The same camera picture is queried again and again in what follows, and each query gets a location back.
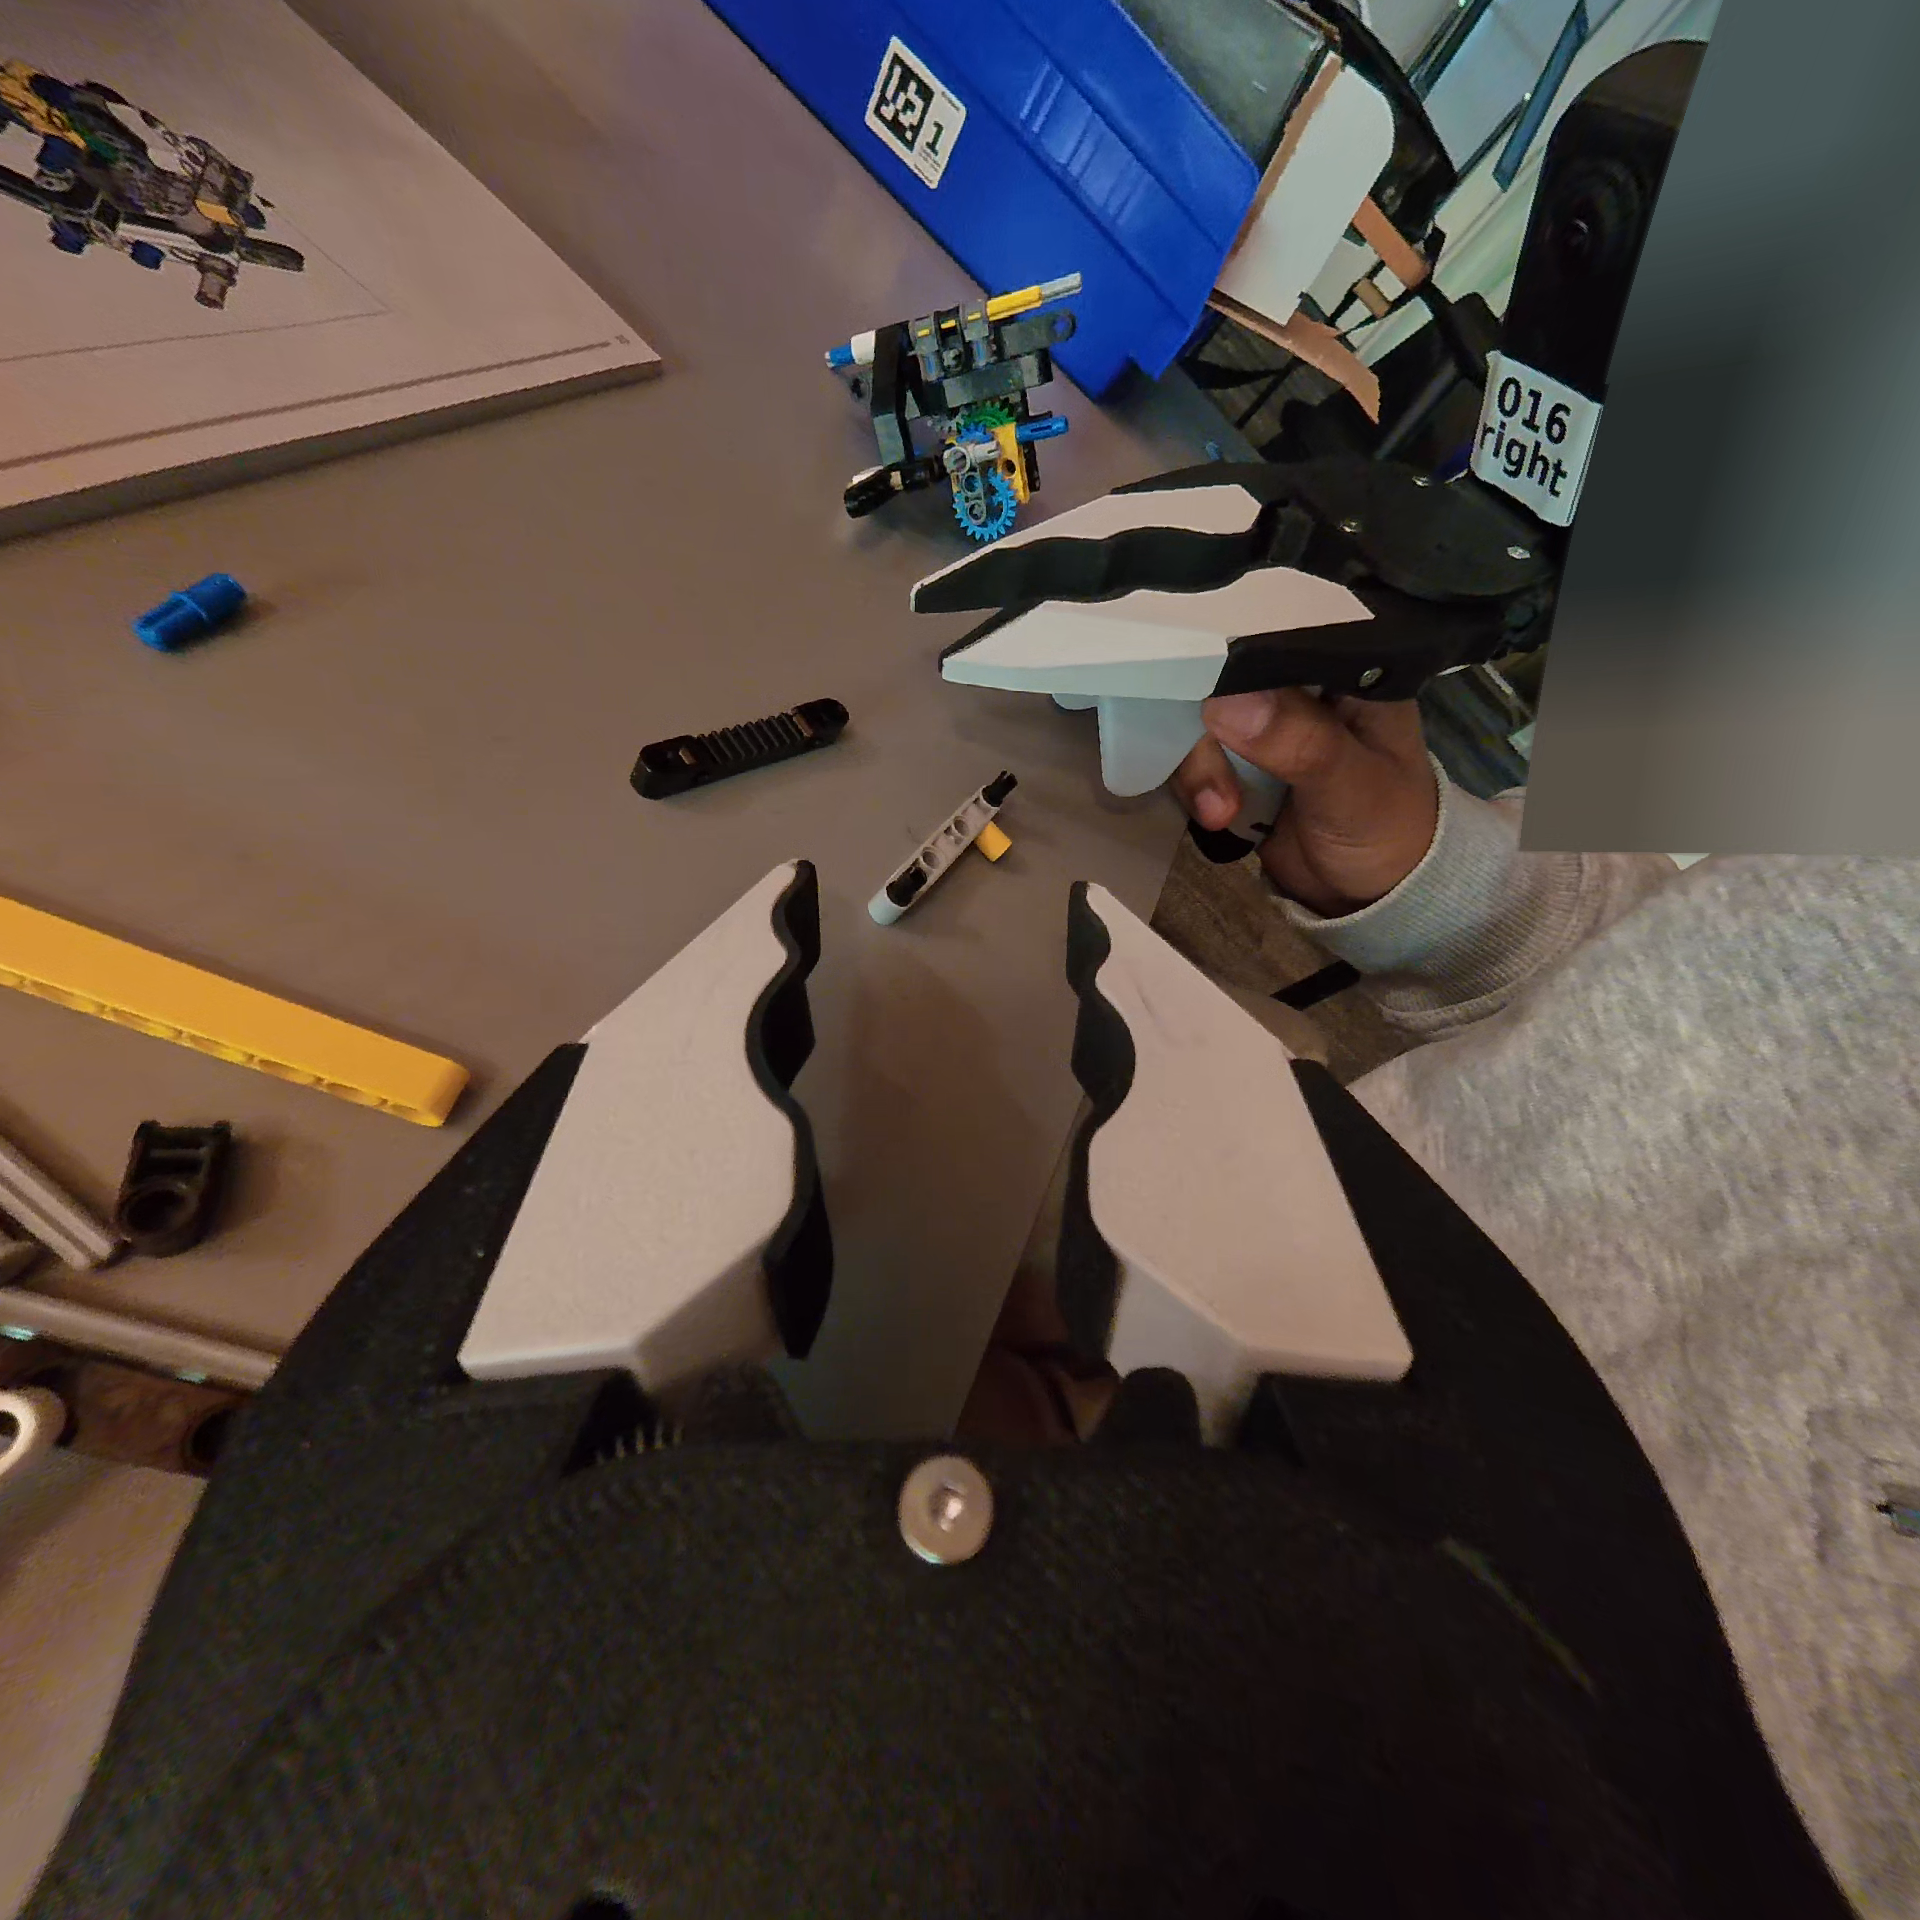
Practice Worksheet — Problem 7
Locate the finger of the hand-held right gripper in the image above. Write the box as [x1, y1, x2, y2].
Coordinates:
[938, 566, 1379, 798]
[909, 482, 1280, 617]

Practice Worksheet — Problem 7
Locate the black lego gear rack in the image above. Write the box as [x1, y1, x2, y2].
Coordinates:
[629, 697, 853, 801]

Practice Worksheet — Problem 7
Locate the black lego connector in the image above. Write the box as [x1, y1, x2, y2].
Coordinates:
[114, 1117, 236, 1260]

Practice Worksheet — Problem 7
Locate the person's grey clothing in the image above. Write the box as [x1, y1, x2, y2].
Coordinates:
[1346, 849, 1920, 1920]

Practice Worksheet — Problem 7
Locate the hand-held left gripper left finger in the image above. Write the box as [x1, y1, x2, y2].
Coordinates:
[454, 859, 835, 1404]

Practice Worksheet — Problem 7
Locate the partly built lego assembly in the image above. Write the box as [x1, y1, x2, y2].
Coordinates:
[824, 271, 1086, 547]

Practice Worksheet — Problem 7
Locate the white lego piece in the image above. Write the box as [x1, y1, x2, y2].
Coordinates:
[0, 1386, 72, 1491]

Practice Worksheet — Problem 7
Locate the blue plastic bin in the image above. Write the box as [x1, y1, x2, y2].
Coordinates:
[699, 0, 1265, 404]

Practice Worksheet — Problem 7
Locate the long grey lego beam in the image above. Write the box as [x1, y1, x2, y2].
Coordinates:
[0, 1284, 285, 1391]

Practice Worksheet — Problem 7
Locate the short grey lego beam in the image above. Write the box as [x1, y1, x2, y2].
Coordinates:
[0, 1130, 126, 1271]

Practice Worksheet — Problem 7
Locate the person's right forearm grey sleeve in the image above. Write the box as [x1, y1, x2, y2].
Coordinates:
[1297, 755, 1685, 1041]

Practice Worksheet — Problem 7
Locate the cardboard box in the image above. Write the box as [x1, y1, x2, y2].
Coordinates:
[1205, 52, 1409, 425]

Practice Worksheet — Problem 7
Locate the person's right hand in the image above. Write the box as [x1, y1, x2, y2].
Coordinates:
[1174, 681, 1448, 917]

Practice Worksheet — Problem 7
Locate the blue lego pin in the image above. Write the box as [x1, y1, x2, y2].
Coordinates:
[133, 572, 249, 653]

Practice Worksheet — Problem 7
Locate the long yellow lego beam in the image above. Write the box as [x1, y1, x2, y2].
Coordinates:
[0, 893, 473, 1130]

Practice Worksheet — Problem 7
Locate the lego instruction booklet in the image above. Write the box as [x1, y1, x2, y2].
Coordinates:
[0, 0, 665, 545]

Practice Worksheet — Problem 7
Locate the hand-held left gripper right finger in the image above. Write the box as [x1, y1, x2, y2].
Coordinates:
[1049, 883, 1414, 1442]

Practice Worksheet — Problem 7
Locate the white lego beam with pins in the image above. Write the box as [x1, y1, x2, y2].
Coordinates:
[864, 767, 1024, 927]

